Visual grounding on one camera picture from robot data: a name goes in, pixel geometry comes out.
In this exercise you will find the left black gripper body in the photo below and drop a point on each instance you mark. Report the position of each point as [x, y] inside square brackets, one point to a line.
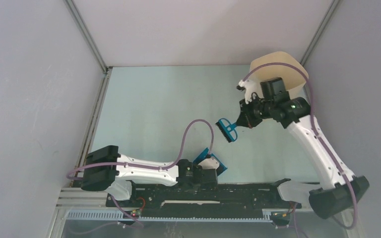
[196, 166]

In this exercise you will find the blue hand brush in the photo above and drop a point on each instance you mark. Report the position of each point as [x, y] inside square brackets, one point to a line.
[228, 129]

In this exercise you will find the beige waste bin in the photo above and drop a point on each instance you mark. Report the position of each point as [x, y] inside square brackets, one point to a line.
[285, 66]

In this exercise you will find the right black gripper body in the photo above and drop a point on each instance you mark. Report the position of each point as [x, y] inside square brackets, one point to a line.
[256, 110]

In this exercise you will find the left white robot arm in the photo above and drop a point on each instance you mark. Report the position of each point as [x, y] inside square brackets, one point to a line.
[120, 174]

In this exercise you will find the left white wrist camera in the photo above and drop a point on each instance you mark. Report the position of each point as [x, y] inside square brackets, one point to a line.
[209, 163]

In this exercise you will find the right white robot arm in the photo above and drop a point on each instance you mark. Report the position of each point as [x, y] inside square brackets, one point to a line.
[338, 188]

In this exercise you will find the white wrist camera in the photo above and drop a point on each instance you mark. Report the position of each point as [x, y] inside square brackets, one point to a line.
[209, 163]
[251, 88]

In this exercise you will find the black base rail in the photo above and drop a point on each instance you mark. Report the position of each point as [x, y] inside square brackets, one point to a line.
[225, 201]

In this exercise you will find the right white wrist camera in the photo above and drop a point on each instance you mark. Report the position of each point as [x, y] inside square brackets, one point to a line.
[251, 88]

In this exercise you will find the blue plastic dustpan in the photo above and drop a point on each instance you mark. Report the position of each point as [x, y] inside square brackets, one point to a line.
[205, 154]

